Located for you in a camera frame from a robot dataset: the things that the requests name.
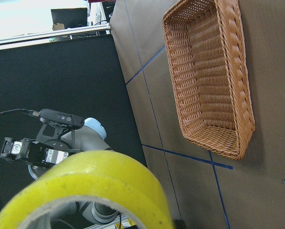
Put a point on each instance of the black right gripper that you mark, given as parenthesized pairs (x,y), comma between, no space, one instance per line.
(46,155)

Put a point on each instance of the yellow tape roll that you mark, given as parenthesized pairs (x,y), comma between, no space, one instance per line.
(106,177)

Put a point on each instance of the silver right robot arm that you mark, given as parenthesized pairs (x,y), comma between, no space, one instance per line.
(90,137)

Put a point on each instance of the brown wicker basket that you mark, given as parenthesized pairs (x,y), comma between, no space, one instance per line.
(207,61)

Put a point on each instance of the black monitor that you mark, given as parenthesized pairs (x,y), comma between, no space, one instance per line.
(70,17)

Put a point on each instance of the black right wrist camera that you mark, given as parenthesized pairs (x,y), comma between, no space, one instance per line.
(60,119)

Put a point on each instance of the aluminium frame rail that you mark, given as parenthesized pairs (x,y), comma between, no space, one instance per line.
(49,36)

